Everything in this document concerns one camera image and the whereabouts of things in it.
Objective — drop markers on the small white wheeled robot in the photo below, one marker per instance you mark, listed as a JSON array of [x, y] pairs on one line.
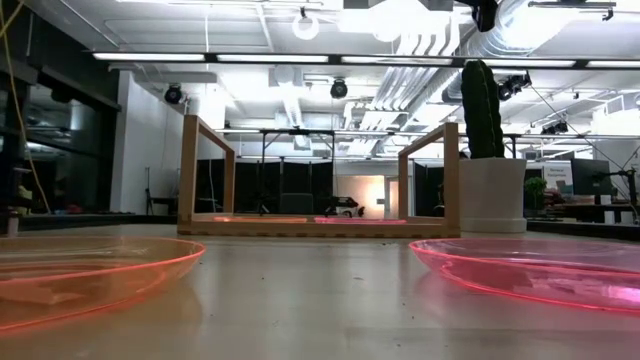
[[345, 202]]

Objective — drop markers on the black room partition panels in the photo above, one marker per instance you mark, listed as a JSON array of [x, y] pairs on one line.
[[250, 185]]

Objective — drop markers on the round black ceiling spotlight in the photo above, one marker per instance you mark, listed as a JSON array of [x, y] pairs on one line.
[[339, 89], [172, 94]]

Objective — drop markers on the white plant pot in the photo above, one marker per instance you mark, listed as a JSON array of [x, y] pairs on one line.
[[492, 195]]

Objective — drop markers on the tall green cactus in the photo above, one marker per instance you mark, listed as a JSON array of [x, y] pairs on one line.
[[482, 110]]

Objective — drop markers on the long ceiling light strip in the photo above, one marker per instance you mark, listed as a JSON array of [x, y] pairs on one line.
[[160, 57]]

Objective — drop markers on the small green potted plant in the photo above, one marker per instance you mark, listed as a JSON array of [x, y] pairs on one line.
[[536, 187]]

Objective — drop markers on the black track spotlight cluster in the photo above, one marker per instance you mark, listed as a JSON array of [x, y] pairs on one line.
[[515, 84], [555, 127]]

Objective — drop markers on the white sign board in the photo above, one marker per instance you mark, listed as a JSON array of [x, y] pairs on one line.
[[557, 172]]

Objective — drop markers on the dark office desk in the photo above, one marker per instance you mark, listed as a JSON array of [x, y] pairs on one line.
[[580, 210]]

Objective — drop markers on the black computer monitor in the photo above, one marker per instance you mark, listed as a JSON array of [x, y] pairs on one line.
[[590, 175]]

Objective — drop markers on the white bottle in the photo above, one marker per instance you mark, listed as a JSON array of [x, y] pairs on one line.
[[12, 224]]

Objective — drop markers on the wooden slatted shelf frame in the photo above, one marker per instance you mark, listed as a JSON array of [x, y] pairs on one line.
[[320, 229]]

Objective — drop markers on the black metal frame stand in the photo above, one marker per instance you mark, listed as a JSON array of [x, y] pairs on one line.
[[297, 132]]

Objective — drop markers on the silver ventilation duct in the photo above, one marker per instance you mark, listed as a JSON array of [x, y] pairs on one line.
[[505, 35]]

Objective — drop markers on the black overhead mount bar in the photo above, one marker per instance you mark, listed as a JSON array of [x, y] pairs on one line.
[[570, 4]]

